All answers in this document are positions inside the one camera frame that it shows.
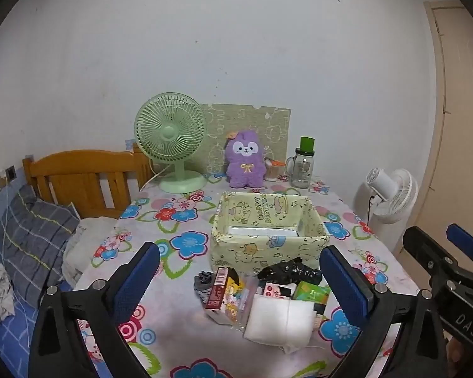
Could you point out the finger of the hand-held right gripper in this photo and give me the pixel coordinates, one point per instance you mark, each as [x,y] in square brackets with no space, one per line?
[467,242]
[429,256]

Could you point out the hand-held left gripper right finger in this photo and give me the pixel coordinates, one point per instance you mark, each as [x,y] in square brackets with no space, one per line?
[345,287]

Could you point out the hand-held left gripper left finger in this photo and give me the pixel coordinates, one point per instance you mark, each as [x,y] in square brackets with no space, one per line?
[138,279]

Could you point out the yellow cartoon print storage box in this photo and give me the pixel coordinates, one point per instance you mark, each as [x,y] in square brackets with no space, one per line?
[260,248]

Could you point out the clear plastic bag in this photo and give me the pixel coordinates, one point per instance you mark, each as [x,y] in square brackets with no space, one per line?
[236,299]

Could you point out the green box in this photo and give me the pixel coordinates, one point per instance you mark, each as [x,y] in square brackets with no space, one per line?
[311,291]

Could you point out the floral tablecloth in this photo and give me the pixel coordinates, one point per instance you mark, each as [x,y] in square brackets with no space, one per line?
[173,315]

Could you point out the black plastic bag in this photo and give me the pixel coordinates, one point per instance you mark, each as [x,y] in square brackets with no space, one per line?
[287,271]

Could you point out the beige blanket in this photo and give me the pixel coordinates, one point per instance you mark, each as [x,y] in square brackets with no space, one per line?
[90,240]

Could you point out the white standing fan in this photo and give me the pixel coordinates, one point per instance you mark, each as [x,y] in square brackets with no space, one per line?
[398,193]

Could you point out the pink white small packet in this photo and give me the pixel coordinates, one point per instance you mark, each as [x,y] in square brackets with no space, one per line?
[274,291]

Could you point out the white tissue pack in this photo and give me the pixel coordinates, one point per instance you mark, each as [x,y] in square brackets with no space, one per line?
[276,319]

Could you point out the red box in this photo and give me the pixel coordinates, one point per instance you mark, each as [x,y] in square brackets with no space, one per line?
[216,289]

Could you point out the grey plaid pillow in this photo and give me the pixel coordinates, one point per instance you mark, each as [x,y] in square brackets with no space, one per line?
[35,236]

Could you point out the beige door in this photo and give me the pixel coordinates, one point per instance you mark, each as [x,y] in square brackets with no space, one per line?
[457,126]

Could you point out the wooden bed headboard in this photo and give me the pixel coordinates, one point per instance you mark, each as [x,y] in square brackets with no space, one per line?
[82,173]

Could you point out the glass mug green lid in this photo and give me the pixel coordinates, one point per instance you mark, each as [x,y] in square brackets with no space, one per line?
[301,169]

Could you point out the small container orange lid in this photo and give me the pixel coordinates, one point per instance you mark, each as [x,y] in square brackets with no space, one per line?
[274,171]

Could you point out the green desk fan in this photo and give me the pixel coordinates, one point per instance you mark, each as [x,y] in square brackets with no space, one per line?
[169,134]

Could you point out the purple plush toy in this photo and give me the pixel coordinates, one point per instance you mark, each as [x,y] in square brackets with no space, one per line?
[244,165]

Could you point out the printed cardboard panel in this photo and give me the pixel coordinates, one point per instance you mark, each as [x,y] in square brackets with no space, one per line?
[256,126]

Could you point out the wall socket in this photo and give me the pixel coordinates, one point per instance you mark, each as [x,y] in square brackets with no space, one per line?
[11,173]

